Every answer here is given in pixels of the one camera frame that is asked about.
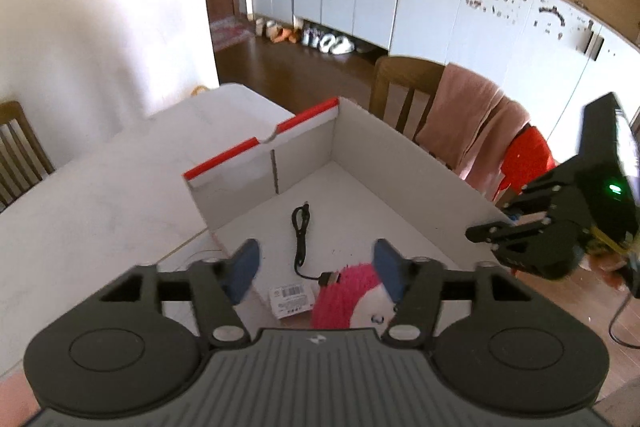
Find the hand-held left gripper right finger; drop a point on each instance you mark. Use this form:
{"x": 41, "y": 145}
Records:
{"x": 390, "y": 269}

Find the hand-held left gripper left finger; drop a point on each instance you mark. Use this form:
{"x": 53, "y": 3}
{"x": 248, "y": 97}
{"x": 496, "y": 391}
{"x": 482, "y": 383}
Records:
{"x": 242, "y": 269}

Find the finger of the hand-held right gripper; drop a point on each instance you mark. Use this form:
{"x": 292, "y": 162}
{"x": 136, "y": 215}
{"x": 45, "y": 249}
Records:
{"x": 537, "y": 197}
{"x": 510, "y": 234}

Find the pink plush toy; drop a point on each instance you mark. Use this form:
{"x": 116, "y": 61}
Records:
{"x": 345, "y": 297}

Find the white cardboard box red rim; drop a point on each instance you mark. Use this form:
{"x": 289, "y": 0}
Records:
{"x": 400, "y": 172}

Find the person's right hand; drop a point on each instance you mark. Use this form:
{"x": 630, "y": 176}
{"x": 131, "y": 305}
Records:
{"x": 607, "y": 264}

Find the red plastic stool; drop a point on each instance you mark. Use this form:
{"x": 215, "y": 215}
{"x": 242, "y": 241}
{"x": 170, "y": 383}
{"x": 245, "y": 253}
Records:
{"x": 530, "y": 152}

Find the white labelled packet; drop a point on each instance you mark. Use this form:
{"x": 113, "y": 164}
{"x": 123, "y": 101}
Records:
{"x": 292, "y": 302}

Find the pink scarf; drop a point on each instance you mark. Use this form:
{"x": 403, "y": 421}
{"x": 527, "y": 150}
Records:
{"x": 465, "y": 122}

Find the white stickered cabinet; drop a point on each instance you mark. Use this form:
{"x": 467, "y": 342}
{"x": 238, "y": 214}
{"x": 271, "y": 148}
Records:
{"x": 500, "y": 37}

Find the wooden chair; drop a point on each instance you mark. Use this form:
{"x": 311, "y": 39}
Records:
{"x": 405, "y": 82}
{"x": 200, "y": 90}
{"x": 20, "y": 147}

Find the patterned rug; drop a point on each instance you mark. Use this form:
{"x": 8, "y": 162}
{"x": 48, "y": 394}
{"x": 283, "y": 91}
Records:
{"x": 230, "y": 32}

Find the row of shoes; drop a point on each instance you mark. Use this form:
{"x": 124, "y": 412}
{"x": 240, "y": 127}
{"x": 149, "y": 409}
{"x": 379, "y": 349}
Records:
{"x": 320, "y": 39}

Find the low white cabinet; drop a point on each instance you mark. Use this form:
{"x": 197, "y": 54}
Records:
{"x": 272, "y": 2}

